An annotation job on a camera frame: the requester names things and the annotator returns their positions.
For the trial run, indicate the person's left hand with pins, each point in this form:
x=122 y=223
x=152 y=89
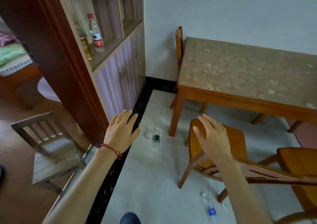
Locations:
x=121 y=132

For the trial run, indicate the person's right hand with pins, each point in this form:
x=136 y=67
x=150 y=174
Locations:
x=215 y=142

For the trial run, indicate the clear plastic bag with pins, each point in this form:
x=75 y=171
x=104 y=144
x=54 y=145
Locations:
x=149 y=133

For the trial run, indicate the green label plastic bottle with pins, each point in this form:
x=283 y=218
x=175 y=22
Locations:
x=156 y=138

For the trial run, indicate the grey weathered wooden chair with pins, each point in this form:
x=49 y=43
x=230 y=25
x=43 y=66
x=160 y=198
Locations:
x=57 y=154

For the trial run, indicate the blue label plastic bottle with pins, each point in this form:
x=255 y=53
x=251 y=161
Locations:
x=210 y=210

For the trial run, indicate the person's left forearm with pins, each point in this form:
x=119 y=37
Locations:
x=81 y=194

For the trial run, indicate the person's right forearm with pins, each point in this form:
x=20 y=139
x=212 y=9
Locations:
x=242 y=196

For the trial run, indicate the red floor mat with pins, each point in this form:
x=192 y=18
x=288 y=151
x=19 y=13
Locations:
x=304 y=134

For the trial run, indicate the striped wooden display cabinet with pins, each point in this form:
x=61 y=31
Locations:
x=123 y=65

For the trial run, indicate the metal door threshold strip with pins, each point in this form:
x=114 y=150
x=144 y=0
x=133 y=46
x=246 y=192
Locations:
x=71 y=184

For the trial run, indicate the wooden dining table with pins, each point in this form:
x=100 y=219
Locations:
x=247 y=70

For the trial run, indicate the round grey fan base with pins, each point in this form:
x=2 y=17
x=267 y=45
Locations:
x=47 y=90

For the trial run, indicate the dark blue trousers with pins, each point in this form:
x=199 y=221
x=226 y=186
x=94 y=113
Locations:
x=130 y=219

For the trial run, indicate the golden glass bottle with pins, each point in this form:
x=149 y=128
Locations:
x=86 y=45

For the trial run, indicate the red cap clear bottle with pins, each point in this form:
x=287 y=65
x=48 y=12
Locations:
x=96 y=36

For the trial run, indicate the brown wooden bed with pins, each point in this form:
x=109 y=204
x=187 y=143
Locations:
x=22 y=82

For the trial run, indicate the green patterned blanket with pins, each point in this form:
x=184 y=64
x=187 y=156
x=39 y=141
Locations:
x=12 y=55

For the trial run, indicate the reddish brown door frame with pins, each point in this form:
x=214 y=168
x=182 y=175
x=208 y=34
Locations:
x=49 y=45

